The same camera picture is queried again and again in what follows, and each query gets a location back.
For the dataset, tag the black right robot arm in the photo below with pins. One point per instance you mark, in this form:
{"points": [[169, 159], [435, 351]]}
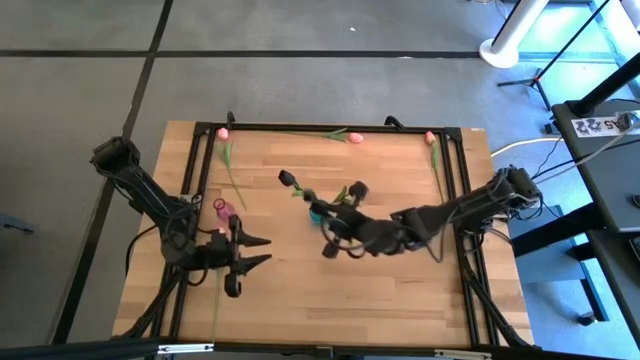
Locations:
{"points": [[475, 205]]}

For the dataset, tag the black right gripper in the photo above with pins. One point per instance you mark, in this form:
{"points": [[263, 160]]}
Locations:
{"points": [[380, 235]]}

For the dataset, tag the small grey camera block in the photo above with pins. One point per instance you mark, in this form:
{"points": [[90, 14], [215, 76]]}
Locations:
{"points": [[324, 351]]}

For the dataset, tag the white printed label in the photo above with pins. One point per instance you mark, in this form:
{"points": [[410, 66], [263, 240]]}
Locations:
{"points": [[595, 126]]}

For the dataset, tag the black pole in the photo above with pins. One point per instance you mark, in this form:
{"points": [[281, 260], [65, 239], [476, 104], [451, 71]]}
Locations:
{"points": [[607, 86]]}

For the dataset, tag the teal glass vase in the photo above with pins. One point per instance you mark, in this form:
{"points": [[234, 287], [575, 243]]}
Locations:
{"points": [[315, 218]]}

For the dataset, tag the silver metal bracket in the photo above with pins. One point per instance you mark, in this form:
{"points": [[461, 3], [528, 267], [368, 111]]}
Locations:
{"points": [[185, 348], [462, 354]]}

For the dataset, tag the black aluminium table frame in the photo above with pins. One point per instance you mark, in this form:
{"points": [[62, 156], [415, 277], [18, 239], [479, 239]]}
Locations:
{"points": [[260, 126]]}

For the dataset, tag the black desk foot beam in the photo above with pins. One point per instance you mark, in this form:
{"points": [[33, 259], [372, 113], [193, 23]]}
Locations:
{"points": [[542, 239]]}

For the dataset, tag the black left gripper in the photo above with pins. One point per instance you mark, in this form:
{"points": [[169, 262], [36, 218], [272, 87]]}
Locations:
{"points": [[217, 252]]}

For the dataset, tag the purple glass vase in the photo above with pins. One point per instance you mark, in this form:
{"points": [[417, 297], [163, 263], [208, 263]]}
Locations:
{"points": [[227, 212]]}

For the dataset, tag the white column stand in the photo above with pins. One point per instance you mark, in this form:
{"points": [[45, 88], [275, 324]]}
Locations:
{"points": [[497, 56]]}

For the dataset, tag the grey floor object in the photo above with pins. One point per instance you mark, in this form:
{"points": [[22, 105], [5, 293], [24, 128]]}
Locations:
{"points": [[15, 225]]}

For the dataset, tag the black tripod stand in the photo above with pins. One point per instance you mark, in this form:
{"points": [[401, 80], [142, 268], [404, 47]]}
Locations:
{"points": [[538, 78]]}

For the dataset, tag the black rig beam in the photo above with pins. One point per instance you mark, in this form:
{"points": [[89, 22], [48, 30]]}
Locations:
{"points": [[75, 350]]}

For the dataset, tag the dark grey desk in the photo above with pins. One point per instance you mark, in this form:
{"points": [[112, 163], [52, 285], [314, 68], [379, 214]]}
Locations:
{"points": [[615, 170]]}

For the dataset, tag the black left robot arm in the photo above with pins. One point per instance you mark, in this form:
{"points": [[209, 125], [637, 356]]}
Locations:
{"points": [[150, 195]]}

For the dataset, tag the black frame clamp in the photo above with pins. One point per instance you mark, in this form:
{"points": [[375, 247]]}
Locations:
{"points": [[230, 119], [394, 121]]}

